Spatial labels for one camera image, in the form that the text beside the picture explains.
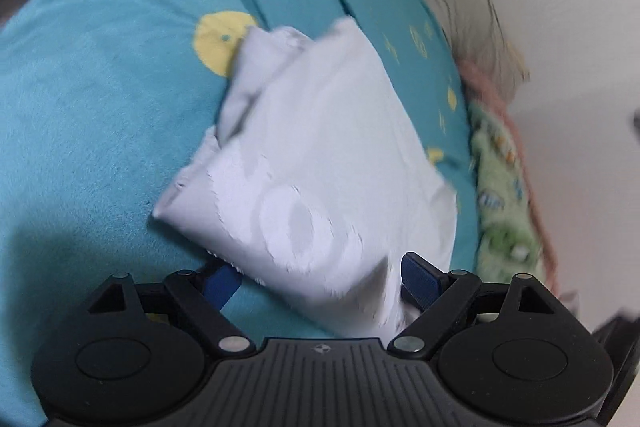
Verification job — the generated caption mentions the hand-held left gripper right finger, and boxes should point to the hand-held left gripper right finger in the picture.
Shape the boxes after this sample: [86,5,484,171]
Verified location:
[387,252,557,358]

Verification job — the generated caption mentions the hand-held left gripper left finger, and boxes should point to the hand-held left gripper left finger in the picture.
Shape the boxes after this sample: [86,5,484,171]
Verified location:
[87,257,256,359]

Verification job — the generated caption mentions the white printed shirt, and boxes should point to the white printed shirt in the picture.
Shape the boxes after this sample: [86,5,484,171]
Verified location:
[151,17,459,339]

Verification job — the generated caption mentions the green cartoon print blanket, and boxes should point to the green cartoon print blanket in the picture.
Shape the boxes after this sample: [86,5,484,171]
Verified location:
[466,101,547,282]

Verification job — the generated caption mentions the pink fluffy blanket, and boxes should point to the pink fluffy blanket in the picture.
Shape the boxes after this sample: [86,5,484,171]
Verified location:
[456,56,559,289]

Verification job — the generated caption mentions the teal smiley print bed sheet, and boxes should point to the teal smiley print bed sheet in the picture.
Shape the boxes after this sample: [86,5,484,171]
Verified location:
[0,0,478,427]

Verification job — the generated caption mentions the grey pillow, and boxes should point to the grey pillow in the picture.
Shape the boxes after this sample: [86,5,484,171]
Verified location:
[406,0,532,98]

